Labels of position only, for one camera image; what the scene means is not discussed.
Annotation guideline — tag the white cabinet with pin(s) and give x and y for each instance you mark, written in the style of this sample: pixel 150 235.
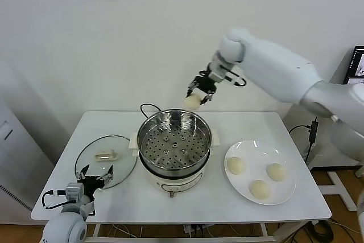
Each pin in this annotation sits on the white cabinet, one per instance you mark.
pixel 17 163

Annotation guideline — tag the round glass lid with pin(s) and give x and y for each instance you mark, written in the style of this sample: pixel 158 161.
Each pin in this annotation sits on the round glass lid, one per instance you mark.
pixel 106 156

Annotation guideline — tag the white side table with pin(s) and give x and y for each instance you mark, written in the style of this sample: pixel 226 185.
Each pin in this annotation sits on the white side table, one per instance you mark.
pixel 338 186

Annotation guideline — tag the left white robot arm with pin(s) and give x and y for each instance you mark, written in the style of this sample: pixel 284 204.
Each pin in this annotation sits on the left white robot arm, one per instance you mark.
pixel 65 226

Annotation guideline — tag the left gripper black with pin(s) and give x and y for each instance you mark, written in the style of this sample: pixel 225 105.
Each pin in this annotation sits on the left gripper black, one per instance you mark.
pixel 89 184

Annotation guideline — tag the black laptop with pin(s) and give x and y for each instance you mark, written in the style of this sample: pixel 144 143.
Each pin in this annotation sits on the black laptop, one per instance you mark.
pixel 355 66

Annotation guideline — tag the white round plate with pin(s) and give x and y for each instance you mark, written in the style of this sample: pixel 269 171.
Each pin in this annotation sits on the white round plate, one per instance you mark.
pixel 256 152

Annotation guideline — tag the cream electric cooker base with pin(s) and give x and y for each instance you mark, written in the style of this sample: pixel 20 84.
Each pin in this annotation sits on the cream electric cooker base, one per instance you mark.
pixel 176 181

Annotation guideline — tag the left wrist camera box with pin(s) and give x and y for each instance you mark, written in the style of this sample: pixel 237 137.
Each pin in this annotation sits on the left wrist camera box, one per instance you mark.
pixel 72 191

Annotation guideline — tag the steel perforated steamer basket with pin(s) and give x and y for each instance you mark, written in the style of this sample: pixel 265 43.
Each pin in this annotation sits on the steel perforated steamer basket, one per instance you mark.
pixel 173 146

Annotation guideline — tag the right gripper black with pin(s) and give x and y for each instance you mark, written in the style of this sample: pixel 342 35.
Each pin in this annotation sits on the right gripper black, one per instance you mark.
pixel 206 83

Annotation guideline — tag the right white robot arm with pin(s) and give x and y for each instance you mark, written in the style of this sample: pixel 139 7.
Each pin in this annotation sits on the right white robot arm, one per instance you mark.
pixel 278 66

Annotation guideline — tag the white power strip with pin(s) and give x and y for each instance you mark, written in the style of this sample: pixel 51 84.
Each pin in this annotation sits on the white power strip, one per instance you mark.
pixel 196 228

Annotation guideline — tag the white table frame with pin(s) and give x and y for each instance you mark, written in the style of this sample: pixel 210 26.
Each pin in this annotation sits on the white table frame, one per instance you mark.
pixel 96 230

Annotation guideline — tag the white steamed baozi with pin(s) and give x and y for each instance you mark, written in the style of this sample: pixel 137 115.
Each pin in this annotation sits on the white steamed baozi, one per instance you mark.
pixel 276 172
pixel 260 189
pixel 192 102
pixel 235 165

